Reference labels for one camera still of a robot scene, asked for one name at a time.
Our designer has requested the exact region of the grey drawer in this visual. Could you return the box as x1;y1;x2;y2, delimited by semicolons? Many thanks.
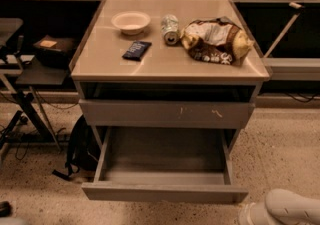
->
82;127;248;204
79;99;255;129

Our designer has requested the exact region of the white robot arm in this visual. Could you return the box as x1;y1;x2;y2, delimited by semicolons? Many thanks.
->
237;189;320;225

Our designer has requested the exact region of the grey drawer cabinet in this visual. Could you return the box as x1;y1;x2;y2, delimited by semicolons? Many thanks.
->
68;0;271;147

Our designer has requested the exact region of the dark blue snack packet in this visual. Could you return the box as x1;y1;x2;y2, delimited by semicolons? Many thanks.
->
122;41;152;61

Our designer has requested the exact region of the green white soda can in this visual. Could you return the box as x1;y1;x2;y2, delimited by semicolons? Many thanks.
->
161;14;180;45

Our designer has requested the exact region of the white paper bowl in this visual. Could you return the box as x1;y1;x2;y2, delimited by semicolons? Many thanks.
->
111;11;151;36

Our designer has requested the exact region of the brown white chip bag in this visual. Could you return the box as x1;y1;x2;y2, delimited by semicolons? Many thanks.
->
180;17;254;65

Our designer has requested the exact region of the black backpack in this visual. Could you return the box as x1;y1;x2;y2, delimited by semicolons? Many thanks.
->
52;115;101;181

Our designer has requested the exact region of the black box with label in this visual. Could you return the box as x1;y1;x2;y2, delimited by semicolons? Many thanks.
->
33;35;78;69

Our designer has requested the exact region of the grey low shelf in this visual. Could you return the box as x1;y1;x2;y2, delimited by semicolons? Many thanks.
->
263;58;320;81

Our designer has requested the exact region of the dark side desk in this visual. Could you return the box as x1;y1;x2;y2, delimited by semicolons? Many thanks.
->
0;18;70;152

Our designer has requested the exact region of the white stick with handle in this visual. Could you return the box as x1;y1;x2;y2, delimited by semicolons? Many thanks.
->
263;2;304;58

